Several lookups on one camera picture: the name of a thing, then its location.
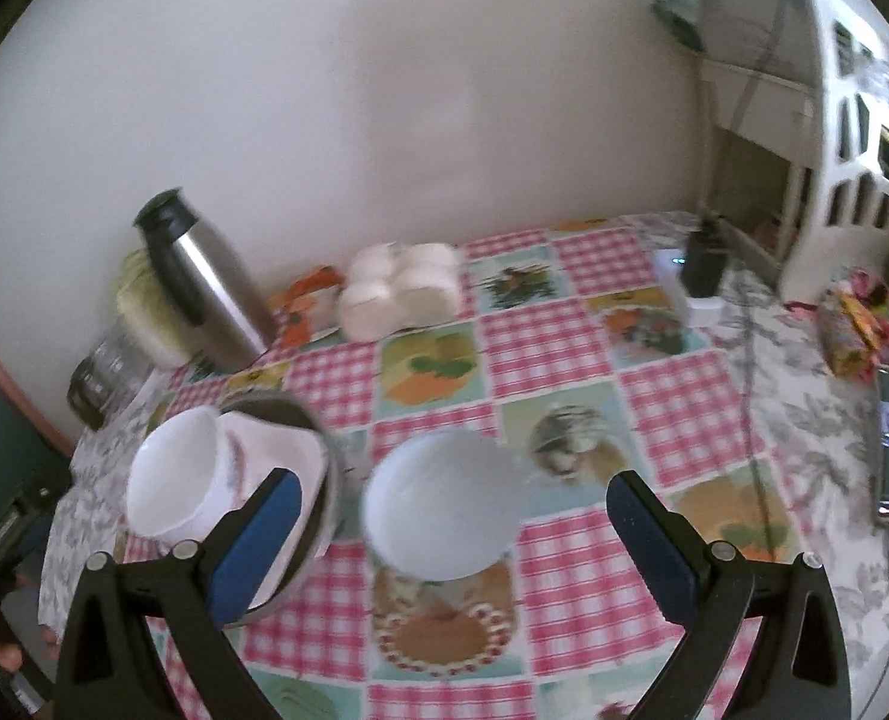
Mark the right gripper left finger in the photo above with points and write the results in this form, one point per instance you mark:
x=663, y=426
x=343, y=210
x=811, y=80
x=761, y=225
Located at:
x=199, y=595

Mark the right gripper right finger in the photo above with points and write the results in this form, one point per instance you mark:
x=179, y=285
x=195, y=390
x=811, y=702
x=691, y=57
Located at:
x=704, y=596

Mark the white bowl strawberry print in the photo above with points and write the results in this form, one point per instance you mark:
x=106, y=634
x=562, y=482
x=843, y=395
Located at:
x=186, y=476

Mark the white square floral plate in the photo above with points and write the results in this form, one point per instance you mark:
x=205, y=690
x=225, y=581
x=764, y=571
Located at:
x=240, y=575

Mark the white bowl cartoon print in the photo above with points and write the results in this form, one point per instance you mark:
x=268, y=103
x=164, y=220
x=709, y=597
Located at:
x=444, y=505

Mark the grey metal pan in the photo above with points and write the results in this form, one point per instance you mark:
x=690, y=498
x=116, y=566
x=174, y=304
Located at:
x=257, y=414

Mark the grey floral tablecloth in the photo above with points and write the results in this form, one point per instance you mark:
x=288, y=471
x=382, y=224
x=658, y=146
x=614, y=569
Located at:
x=812, y=404

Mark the glass jar black lid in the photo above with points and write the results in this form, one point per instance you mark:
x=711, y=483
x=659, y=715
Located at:
x=108, y=378

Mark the napa cabbage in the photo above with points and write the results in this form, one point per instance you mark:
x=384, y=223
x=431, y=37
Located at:
x=147, y=316

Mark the checkered picture tablecloth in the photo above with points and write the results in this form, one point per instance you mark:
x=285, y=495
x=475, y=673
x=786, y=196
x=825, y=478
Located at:
x=568, y=351

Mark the orange snack packet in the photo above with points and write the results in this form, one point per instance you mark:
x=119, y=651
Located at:
x=307, y=310

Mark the colourful snack bag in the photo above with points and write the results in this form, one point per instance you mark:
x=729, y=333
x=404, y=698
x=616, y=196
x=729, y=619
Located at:
x=853, y=324

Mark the steel thermos jug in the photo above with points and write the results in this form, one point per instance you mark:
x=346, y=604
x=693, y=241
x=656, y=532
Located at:
x=206, y=282

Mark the bag of steamed buns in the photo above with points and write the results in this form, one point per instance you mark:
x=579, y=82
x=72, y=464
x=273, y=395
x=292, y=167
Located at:
x=392, y=287

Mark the white shelf cabinet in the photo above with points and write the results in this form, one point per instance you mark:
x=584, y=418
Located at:
x=795, y=95

